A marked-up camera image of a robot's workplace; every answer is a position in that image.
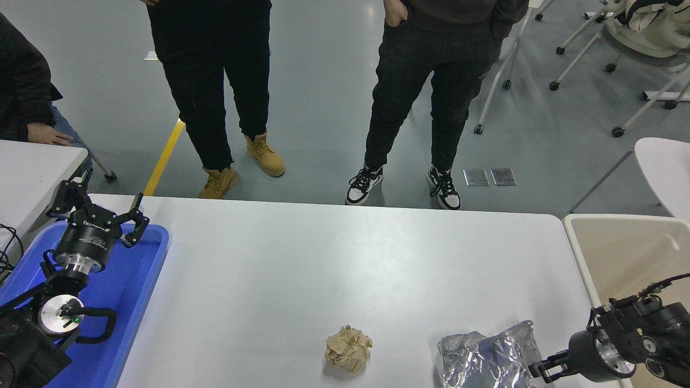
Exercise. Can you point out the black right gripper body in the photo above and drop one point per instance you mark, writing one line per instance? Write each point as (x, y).
(582, 358)

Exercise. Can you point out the white wheeled chair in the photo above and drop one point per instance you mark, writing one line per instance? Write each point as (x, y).
(560, 50)
(554, 85)

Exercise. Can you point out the person's hand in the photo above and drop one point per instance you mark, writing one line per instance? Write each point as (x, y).
(49, 136)

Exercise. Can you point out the cream jacket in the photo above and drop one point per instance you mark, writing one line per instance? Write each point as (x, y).
(657, 27)

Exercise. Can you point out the person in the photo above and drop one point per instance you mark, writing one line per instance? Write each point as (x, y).
(409, 81)
(21, 81)
(210, 81)

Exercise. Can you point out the large pale bin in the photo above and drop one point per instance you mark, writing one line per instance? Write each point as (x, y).
(630, 258)

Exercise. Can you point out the metal floor outlet plate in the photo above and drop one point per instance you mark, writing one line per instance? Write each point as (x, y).
(503, 177)
(476, 177)

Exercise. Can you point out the white wheeled table frame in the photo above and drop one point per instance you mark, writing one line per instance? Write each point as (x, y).
(618, 132)

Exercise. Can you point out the white rounded side table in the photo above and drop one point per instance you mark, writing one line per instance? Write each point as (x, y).
(666, 167)

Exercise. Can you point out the crumpled tan paper ball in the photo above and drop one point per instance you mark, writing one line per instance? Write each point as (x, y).
(349, 350)

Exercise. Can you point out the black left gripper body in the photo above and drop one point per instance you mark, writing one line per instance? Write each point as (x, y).
(86, 240)

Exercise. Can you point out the white wheeled chair frame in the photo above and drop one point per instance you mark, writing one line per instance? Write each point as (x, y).
(478, 129)

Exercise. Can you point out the grey wheeled chair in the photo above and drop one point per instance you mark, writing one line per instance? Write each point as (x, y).
(110, 175)

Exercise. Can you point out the blue plastic tray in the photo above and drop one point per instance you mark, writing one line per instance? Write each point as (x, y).
(129, 291)

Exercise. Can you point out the person's right hand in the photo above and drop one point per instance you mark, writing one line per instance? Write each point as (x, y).
(396, 12)

